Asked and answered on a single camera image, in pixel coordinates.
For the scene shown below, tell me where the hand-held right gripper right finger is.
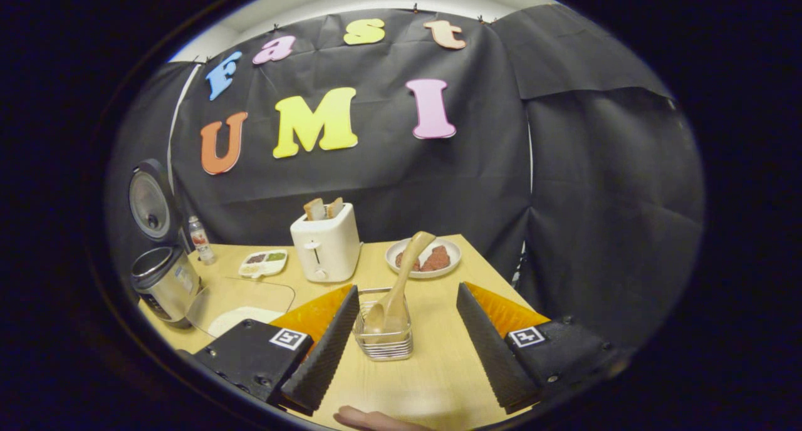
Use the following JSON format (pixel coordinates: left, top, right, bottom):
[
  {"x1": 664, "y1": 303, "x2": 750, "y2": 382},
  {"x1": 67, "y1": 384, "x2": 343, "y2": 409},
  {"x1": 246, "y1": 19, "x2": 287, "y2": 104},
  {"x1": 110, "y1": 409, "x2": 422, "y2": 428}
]
[{"x1": 456, "y1": 282, "x2": 627, "y2": 414}]

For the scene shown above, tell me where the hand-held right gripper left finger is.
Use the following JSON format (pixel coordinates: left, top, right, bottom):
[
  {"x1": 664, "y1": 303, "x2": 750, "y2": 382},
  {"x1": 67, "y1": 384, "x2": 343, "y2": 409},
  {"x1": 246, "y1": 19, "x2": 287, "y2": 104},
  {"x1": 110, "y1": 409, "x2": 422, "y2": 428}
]
[{"x1": 191, "y1": 285, "x2": 361, "y2": 417}]

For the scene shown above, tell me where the metal wire chopstick holder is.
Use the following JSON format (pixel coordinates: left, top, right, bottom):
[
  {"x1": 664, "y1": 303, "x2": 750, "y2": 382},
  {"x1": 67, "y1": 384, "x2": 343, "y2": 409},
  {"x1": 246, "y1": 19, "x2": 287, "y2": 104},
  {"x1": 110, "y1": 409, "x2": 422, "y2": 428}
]
[{"x1": 353, "y1": 287, "x2": 414, "y2": 361}]

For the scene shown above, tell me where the wooden spoon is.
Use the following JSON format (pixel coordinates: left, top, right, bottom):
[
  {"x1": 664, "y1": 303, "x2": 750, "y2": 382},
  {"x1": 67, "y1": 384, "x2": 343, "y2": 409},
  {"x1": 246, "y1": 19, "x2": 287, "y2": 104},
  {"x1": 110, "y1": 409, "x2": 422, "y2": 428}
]
[{"x1": 363, "y1": 231, "x2": 437, "y2": 345}]

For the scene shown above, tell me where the dark grey rice cooker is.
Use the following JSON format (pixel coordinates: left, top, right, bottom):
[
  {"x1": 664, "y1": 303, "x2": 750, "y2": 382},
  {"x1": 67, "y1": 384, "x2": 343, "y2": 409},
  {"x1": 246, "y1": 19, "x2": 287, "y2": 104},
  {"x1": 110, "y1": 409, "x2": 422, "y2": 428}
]
[{"x1": 128, "y1": 158, "x2": 202, "y2": 330}]

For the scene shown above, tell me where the white round plate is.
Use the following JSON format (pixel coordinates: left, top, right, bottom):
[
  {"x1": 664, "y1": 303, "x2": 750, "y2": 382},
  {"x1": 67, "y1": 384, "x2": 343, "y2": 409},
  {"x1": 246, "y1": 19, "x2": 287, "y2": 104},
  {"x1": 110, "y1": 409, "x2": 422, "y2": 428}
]
[{"x1": 385, "y1": 236, "x2": 462, "y2": 279}]

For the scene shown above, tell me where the clear plastic container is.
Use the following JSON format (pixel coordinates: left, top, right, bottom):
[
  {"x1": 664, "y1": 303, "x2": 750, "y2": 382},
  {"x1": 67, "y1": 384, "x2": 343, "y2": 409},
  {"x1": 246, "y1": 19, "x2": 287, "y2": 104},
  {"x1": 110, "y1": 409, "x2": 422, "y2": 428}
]
[{"x1": 186, "y1": 277, "x2": 296, "y2": 339}]

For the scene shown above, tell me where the white toaster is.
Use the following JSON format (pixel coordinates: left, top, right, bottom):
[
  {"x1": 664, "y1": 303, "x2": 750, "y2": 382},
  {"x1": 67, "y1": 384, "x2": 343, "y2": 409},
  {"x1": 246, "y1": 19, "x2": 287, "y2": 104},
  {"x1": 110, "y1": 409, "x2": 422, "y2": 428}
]
[{"x1": 290, "y1": 202, "x2": 364, "y2": 284}]

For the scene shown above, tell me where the white divided grain dish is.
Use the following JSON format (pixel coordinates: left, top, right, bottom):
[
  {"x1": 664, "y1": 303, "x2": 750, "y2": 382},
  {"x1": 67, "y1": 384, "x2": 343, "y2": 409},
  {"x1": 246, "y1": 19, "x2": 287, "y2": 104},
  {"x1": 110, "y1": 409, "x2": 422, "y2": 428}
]
[{"x1": 238, "y1": 249, "x2": 289, "y2": 279}]

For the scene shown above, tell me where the small clear bottle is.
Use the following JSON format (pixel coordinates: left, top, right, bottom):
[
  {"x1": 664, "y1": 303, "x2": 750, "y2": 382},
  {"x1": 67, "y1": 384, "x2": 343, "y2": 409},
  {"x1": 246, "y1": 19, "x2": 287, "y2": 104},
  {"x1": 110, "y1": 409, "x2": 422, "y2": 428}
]
[{"x1": 188, "y1": 215, "x2": 217, "y2": 266}]

